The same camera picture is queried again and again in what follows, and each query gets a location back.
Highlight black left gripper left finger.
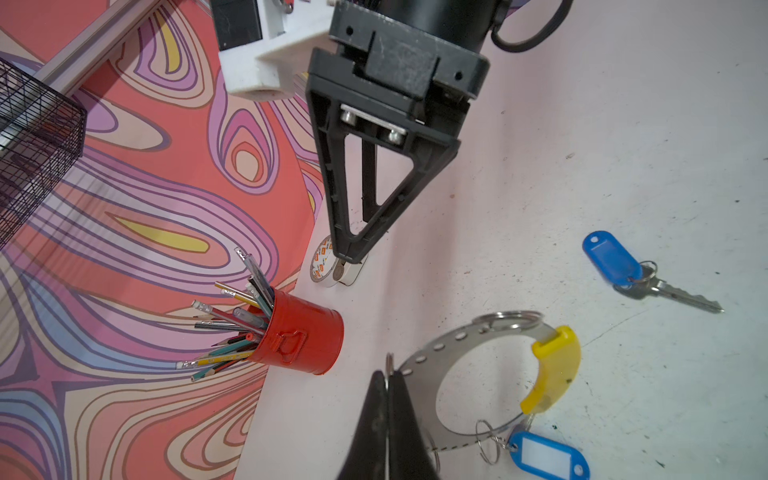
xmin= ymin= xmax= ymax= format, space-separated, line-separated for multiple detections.
xmin=337 ymin=371 xmax=389 ymax=480

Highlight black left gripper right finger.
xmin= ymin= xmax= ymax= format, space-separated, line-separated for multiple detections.
xmin=388 ymin=371 xmax=439 ymax=480

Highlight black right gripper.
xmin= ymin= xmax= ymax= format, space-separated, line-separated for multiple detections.
xmin=306 ymin=1 xmax=510 ymax=264

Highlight blue key tag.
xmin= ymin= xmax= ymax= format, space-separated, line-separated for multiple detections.
xmin=507 ymin=431 xmax=591 ymax=480

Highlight silver metal keyring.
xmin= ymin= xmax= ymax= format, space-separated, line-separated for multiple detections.
xmin=396 ymin=310 xmax=581 ymax=460

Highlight blue headed key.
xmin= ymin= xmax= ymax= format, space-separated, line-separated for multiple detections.
xmin=582 ymin=231 xmax=724 ymax=314

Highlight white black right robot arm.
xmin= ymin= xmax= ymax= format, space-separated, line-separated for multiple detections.
xmin=306 ymin=1 xmax=571 ymax=264

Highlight tape roll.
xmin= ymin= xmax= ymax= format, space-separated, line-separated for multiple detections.
xmin=309 ymin=235 xmax=338 ymax=287

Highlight red pencil cup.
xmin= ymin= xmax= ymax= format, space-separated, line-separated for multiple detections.
xmin=247 ymin=291 xmax=344 ymax=375

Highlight pencils in cup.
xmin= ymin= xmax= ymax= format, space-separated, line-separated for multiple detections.
xmin=175 ymin=246 xmax=276 ymax=382

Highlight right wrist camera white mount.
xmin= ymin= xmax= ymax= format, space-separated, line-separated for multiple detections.
xmin=210 ymin=0 xmax=335 ymax=102

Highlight black wire basket back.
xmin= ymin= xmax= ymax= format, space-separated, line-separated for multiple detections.
xmin=1 ymin=60 xmax=87 ymax=245

